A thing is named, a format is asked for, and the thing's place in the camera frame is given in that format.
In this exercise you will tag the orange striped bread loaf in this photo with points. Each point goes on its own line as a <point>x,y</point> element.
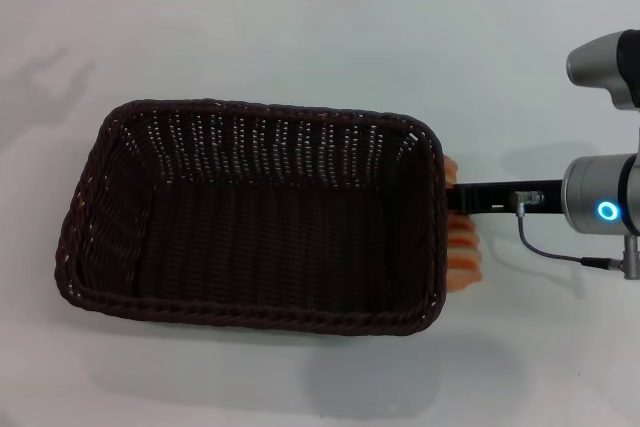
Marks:
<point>465,257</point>

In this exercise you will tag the dark brown woven basket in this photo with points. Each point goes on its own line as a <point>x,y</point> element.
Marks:
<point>270,247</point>

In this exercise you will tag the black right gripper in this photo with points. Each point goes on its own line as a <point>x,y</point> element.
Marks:
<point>500,197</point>

